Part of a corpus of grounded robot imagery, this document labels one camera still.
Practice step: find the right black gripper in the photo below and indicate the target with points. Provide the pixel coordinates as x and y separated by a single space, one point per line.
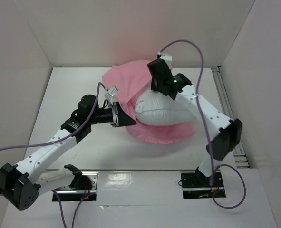
155 83

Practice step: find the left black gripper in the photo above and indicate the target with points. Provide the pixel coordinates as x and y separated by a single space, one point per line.
119 118

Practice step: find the white pillow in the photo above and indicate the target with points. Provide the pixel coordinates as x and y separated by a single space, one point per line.
155 109

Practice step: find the pink pillowcase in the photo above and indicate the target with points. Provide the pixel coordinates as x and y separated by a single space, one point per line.
131 79

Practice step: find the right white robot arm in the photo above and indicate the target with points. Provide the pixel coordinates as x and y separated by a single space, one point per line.
222 132

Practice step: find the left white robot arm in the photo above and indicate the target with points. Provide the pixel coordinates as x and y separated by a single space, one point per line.
21 184

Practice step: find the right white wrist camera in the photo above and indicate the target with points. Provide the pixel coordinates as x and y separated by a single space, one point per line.
166 57

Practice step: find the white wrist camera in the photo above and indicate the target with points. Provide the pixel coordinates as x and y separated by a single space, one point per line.
166 57
111 95

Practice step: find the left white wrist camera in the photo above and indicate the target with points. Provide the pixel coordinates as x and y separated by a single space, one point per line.
111 95

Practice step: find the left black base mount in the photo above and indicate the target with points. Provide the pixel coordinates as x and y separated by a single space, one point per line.
87 188

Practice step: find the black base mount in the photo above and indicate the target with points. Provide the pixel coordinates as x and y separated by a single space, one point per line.
192 188
87 188

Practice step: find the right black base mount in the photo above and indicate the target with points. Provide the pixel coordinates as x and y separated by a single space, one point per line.
192 188

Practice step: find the aluminium frame rail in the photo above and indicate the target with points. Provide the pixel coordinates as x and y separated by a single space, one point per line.
238 153

